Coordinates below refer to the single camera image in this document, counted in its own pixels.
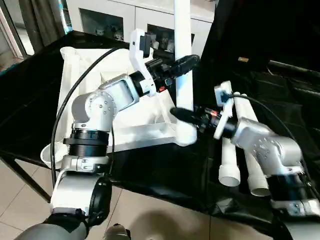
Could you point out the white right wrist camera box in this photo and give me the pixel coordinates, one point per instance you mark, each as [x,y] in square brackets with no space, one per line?
[226,112]

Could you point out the dark robot foot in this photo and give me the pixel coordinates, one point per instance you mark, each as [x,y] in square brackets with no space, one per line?
[116,233]

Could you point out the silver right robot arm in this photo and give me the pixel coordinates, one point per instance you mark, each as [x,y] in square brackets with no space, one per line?
[265,145]

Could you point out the black work mat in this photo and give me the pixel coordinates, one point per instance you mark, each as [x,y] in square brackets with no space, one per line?
[165,175]

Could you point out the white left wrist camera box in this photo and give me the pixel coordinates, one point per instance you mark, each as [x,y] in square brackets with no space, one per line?
[136,55]

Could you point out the dark grey curtain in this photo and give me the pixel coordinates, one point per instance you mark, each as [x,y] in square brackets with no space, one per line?
[40,20]

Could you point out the small white jar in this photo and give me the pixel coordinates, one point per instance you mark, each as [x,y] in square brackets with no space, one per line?
[160,45]

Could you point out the white plastic table top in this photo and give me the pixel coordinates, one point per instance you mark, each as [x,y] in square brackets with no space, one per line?
[115,65]

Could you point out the grey metal frame leg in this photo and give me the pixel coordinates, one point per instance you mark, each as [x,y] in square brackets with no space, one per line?
[25,177]

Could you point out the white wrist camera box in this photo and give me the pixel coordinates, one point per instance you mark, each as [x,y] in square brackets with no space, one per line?
[136,55]
[226,112]

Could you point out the white glass-door cabinet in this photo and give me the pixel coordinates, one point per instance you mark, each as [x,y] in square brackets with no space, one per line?
[130,10]

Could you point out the dark metal rod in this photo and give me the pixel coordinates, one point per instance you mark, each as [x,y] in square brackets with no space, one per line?
[295,67]

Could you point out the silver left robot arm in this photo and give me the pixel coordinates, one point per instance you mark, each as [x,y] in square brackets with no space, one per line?
[100,107]

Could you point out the white bottle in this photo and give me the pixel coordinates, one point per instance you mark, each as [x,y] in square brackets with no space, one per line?
[169,46]

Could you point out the small yellow tag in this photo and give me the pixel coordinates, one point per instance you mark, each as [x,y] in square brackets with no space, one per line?
[243,59]

